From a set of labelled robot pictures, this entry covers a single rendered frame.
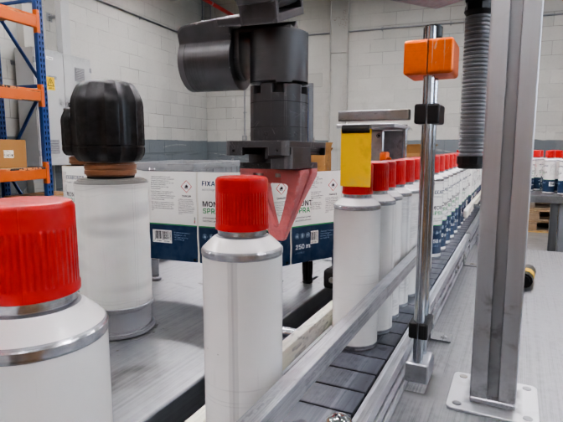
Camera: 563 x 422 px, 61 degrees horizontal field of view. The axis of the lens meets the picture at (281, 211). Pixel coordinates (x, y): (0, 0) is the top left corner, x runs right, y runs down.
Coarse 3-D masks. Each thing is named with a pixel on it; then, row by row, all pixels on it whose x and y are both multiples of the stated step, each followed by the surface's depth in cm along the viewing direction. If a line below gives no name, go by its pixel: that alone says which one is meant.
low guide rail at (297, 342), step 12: (324, 312) 55; (312, 324) 51; (324, 324) 54; (288, 336) 48; (300, 336) 48; (312, 336) 51; (288, 348) 46; (300, 348) 48; (288, 360) 46; (204, 408) 35; (192, 420) 33; (204, 420) 33
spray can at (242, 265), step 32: (224, 192) 29; (256, 192) 29; (224, 224) 29; (256, 224) 29; (224, 256) 28; (256, 256) 28; (224, 288) 29; (256, 288) 29; (224, 320) 29; (256, 320) 29; (224, 352) 29; (256, 352) 29; (224, 384) 29; (256, 384) 29; (224, 416) 30
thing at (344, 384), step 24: (456, 240) 115; (432, 264) 92; (408, 312) 65; (384, 336) 57; (336, 360) 51; (360, 360) 51; (384, 360) 51; (312, 384) 45; (336, 384) 45; (360, 384) 45; (312, 408) 41; (336, 408) 41
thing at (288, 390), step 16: (400, 272) 55; (384, 288) 48; (368, 304) 43; (352, 320) 39; (368, 320) 43; (336, 336) 36; (352, 336) 39; (320, 352) 33; (336, 352) 35; (304, 368) 31; (320, 368) 33; (288, 384) 29; (304, 384) 30; (272, 400) 27; (288, 400) 28; (256, 416) 25; (272, 416) 26
